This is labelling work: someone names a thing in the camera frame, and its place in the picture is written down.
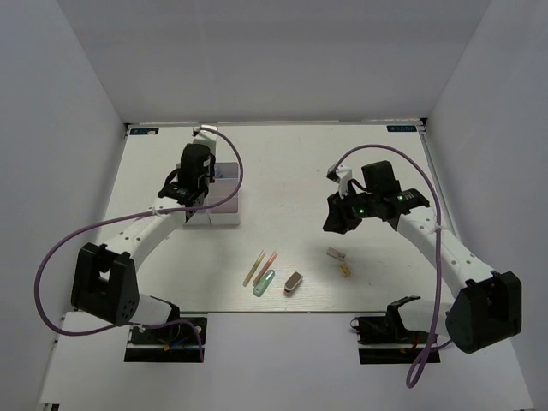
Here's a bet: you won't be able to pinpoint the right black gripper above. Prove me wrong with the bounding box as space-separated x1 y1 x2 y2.
323 184 379 235

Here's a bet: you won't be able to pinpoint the brown white stamp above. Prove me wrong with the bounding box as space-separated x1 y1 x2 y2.
283 271 303 295

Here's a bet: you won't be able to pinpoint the green correction tape dispenser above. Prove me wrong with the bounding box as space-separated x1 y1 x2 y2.
253 270 276 297

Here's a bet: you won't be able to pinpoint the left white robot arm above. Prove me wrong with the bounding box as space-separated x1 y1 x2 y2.
70 138 216 342

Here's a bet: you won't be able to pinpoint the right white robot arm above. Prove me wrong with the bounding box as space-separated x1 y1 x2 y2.
323 161 522 354

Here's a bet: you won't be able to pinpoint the white dirty eraser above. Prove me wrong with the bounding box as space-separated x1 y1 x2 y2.
326 247 346 261

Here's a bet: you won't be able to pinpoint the right white compartment organizer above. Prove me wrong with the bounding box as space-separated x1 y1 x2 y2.
207 162 241 226

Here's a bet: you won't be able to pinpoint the white compartment organizer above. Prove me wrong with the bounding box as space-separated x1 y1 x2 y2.
182 209 211 226
207 162 241 226

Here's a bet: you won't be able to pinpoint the small yellow eraser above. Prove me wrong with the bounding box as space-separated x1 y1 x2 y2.
339 264 351 277

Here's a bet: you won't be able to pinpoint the left white compartment organizer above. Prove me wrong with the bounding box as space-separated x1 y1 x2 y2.
182 209 211 226

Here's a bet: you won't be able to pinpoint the left blue table label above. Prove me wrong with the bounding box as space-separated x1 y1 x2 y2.
128 128 159 135

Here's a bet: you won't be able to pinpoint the blue table label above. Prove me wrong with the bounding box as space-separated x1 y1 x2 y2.
128 128 159 135
386 124 417 133

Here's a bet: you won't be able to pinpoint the orange highlighter pen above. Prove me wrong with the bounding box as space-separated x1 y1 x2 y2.
253 252 278 286

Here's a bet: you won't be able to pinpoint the yellow highlighter pen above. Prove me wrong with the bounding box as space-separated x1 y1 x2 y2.
242 250 265 287

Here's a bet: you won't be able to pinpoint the right blue table label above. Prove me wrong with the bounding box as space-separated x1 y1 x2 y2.
386 124 417 133

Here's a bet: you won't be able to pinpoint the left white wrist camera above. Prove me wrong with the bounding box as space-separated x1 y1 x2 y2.
192 124 218 155

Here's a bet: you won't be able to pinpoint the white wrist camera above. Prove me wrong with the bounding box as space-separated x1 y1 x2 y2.
326 164 353 199
192 124 218 155

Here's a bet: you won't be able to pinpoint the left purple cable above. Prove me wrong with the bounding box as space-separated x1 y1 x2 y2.
33 126 245 360

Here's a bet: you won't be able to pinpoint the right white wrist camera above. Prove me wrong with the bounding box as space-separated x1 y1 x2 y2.
326 164 353 199

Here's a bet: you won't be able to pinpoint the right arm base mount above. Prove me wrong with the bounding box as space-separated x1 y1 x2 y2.
349 315 428 365

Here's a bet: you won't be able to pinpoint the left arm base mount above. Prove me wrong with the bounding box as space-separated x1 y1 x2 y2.
124 325 202 364

